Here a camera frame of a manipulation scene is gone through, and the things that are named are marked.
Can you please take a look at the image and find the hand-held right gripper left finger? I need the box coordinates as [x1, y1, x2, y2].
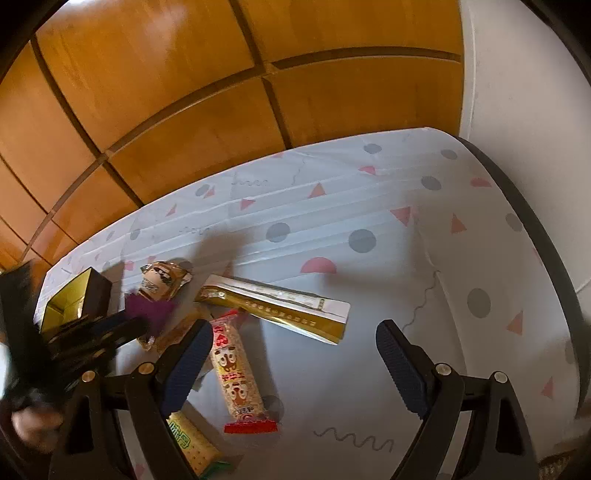
[48, 318, 214, 480]

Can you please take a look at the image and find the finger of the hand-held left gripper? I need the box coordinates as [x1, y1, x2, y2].
[41, 315, 118, 344]
[48, 318, 149, 377]

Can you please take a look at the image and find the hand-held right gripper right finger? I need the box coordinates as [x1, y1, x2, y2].
[376, 319, 541, 480]

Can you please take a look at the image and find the black box with gold lining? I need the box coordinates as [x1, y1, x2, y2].
[39, 268, 112, 335]

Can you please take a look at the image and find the purple snack packet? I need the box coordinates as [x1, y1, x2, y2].
[124, 291, 178, 340]

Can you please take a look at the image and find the clear pastry packet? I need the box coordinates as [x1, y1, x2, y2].
[137, 308, 212, 356]

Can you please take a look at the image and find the long rice cracker packet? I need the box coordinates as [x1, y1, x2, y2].
[209, 310, 281, 435]

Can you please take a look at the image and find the dark brown snack packet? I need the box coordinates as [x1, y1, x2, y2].
[139, 261, 194, 303]

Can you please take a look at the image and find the green yellow cracker packet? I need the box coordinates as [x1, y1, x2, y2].
[164, 410, 232, 478]

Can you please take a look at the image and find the long gold white packet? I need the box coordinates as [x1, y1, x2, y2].
[194, 274, 351, 345]

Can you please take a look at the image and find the person's left hand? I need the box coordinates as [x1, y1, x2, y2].
[9, 408, 63, 455]

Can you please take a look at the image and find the patterned white tablecloth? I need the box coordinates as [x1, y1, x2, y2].
[34, 127, 580, 480]

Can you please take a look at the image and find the dark rimmed table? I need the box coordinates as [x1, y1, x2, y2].
[455, 136, 591, 416]

